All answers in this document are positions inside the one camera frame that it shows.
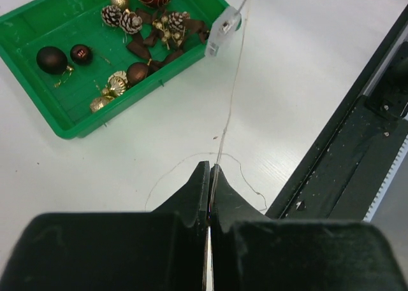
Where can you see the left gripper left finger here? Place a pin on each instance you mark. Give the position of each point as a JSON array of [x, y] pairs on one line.
[[163, 249]]

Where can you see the gold ribbed ornament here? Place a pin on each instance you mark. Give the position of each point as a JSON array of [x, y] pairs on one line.
[[116, 85]]

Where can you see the large brown matte bauble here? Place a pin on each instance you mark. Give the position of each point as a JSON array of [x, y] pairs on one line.
[[53, 60]]

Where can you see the gold glitter small ornament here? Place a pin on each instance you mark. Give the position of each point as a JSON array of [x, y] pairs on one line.
[[100, 102]]

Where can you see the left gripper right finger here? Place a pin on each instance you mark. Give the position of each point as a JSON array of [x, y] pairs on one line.
[[254, 252]]

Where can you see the small brown shiny bauble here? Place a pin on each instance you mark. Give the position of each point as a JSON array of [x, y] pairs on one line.
[[81, 54]]

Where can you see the frosted pine cone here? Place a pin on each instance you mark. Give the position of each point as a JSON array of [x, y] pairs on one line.
[[111, 15], [130, 22]]

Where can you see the brown bauble near front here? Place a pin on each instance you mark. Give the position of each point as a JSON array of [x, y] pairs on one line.
[[136, 73]]

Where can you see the clear battery box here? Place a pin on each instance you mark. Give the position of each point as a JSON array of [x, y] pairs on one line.
[[222, 31]]

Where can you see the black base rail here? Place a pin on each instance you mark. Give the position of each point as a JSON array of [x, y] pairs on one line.
[[341, 173]]

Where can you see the white cable duct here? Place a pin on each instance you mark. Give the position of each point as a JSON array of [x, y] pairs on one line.
[[392, 171]]

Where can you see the brown ribbon pine cone decoration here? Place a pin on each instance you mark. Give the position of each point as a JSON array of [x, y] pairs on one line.
[[170, 28]]

